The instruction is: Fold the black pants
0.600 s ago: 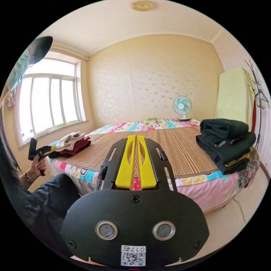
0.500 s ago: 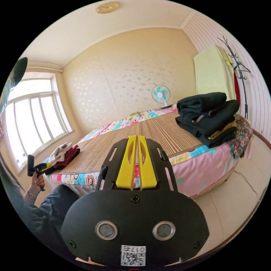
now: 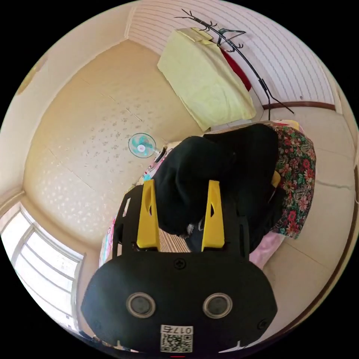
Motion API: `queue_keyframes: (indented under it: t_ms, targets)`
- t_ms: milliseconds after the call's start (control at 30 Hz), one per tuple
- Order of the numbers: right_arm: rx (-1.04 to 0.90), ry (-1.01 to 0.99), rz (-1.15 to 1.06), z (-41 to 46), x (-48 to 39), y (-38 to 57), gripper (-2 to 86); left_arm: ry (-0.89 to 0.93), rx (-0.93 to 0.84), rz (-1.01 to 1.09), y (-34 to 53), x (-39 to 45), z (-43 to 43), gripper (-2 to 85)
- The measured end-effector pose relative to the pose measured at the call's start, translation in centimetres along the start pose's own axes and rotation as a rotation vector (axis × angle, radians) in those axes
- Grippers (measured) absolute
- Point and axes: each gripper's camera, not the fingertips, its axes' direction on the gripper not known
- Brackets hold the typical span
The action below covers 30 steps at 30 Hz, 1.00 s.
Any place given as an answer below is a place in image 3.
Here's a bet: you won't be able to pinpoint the black pants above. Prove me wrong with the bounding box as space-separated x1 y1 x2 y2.
153 123 280 253

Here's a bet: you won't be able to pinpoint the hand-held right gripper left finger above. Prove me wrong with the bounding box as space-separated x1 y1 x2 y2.
136 179 162 250

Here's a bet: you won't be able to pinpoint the person's body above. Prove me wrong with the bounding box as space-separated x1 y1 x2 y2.
268 125 317 239

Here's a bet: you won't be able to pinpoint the black coat rack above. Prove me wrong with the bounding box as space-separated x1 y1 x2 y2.
174 8 295 122

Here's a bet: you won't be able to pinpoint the window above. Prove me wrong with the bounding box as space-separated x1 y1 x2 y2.
0 207 85 333

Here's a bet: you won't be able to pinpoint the teal electric fan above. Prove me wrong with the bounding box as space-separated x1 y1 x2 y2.
128 132 166 163

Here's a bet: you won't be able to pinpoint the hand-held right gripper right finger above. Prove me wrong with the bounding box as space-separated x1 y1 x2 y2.
201 180 226 252

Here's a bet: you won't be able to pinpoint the red hanging garment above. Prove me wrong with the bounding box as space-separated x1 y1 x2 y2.
220 48 252 91

